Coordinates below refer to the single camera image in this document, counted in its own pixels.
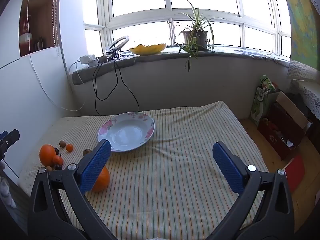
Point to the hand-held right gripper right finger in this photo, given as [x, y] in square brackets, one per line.
[228, 167]

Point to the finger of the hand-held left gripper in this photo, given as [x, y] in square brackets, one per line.
[10, 138]

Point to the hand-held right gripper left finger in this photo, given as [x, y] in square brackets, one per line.
[96, 165]

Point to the green-brown round fruit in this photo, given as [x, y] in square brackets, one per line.
[87, 152]

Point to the large orange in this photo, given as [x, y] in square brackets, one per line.
[102, 180]
[46, 155]

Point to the floral white plate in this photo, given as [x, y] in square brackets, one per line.
[125, 132]

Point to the brown kiwi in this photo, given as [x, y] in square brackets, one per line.
[62, 144]
[49, 169]

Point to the person's left forearm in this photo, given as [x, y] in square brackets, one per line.
[5, 192]

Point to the small orange kumquat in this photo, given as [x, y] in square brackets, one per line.
[69, 147]

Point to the dark plum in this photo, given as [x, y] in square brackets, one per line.
[57, 151]
[58, 167]

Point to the small tangerine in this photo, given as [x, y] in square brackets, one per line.
[57, 160]

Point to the cardboard box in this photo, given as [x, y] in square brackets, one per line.
[275, 135]

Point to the striped bedsheet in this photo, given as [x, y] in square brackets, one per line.
[162, 180]

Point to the red flat box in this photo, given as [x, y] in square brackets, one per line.
[296, 172]

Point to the green printed plastic bag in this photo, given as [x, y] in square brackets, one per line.
[257, 105]

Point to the red and white container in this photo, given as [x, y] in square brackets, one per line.
[25, 36]

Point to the white lace cloth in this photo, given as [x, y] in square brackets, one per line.
[310, 95]

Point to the yellow melon rind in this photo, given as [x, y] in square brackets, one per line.
[147, 50]

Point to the wooden shelf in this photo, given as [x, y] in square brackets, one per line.
[37, 12]

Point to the potted spider plant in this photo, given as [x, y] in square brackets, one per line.
[196, 40]

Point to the wall poster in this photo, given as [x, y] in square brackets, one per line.
[302, 25]

